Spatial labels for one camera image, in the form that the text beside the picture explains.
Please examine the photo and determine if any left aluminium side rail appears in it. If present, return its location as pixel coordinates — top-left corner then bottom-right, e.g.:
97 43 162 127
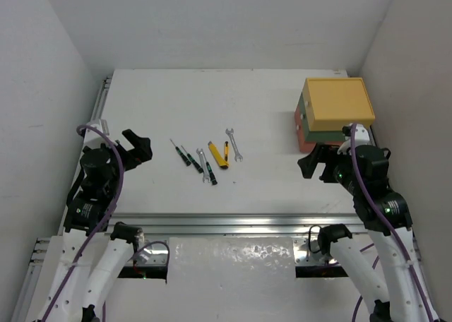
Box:
90 74 113 121

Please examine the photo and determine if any thick green black screwdriver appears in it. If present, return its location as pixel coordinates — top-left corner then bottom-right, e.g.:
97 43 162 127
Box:
206 162 218 186

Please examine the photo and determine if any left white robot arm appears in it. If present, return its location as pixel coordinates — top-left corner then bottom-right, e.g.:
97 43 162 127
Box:
37 125 153 321

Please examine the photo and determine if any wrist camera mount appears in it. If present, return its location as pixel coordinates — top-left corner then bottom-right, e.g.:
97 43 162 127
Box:
78 119 109 149
338 124 371 155

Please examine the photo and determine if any yellow utility knife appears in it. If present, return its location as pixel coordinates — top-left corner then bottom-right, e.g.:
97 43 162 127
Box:
208 141 229 169

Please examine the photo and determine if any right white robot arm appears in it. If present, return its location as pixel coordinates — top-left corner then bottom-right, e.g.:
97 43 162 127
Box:
297 144 440 321

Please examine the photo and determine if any yellow top drawer box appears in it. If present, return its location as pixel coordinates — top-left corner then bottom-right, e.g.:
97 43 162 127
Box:
302 78 375 131

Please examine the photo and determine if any aluminium front rail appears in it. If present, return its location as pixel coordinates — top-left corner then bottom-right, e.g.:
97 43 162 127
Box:
101 213 367 237

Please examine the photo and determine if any silver wrench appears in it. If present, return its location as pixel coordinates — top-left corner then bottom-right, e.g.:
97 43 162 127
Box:
225 129 243 162
196 148 210 183

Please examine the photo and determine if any thin green black screwdriver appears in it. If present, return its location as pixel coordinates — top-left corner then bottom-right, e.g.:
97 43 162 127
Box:
170 139 191 166

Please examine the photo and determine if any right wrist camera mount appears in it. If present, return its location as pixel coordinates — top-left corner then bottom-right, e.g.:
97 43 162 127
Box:
338 124 371 155

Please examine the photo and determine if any red bottom drawer box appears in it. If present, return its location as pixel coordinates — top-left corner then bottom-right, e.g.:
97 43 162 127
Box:
294 107 345 153

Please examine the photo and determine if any medium green black screwdriver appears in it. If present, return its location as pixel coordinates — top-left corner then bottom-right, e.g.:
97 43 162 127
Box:
181 146 203 174

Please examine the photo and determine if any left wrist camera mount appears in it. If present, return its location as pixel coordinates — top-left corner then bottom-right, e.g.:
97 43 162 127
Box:
78 119 109 149

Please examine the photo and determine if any green drawer box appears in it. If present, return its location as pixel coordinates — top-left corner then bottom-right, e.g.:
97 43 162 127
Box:
295 94 345 144

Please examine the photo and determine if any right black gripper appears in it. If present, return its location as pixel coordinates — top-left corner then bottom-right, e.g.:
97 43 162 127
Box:
298 140 362 193

